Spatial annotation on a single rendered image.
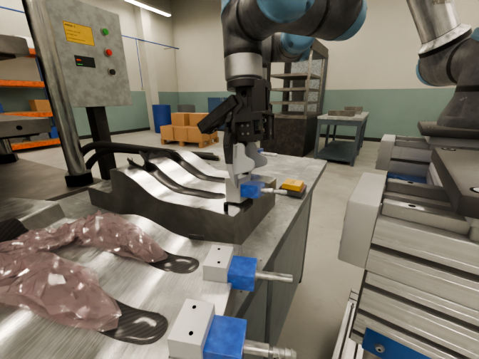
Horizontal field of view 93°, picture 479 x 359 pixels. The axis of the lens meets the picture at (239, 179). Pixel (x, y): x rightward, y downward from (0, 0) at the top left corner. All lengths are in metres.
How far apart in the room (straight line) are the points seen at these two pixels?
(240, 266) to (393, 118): 6.74
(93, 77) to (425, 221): 1.22
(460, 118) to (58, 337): 0.86
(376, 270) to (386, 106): 6.68
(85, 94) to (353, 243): 1.14
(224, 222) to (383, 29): 6.85
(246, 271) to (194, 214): 0.20
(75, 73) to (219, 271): 1.04
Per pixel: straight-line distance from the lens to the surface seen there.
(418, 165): 0.80
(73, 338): 0.34
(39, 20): 1.06
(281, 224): 0.61
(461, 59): 0.85
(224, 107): 0.49
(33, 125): 1.07
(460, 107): 0.81
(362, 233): 0.32
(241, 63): 0.46
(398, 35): 7.09
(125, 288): 0.37
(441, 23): 0.90
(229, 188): 0.49
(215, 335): 0.30
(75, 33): 1.25
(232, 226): 0.46
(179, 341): 0.28
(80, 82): 1.22
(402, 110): 6.98
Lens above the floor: 1.11
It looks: 20 degrees down
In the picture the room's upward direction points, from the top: straight up
